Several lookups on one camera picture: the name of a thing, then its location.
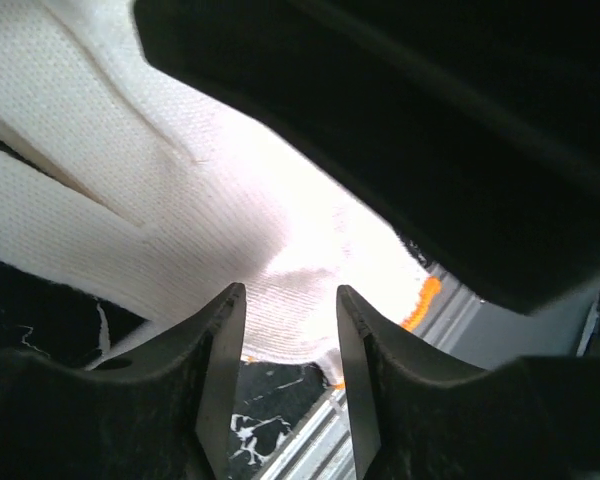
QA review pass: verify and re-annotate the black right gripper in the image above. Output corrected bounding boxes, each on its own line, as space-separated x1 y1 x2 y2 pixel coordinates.
132 1 600 313

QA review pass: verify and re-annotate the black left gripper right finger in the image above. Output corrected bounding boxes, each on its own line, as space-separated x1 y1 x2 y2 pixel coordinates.
337 286 600 479

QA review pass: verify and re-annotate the yellow palm glove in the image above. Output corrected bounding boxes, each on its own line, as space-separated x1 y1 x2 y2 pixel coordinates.
0 1 440 384

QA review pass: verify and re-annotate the aluminium front rail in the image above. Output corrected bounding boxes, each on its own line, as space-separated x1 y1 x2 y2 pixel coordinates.
258 266 600 479

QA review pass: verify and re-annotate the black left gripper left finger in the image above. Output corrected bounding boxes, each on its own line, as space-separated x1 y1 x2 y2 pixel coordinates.
0 283 246 479

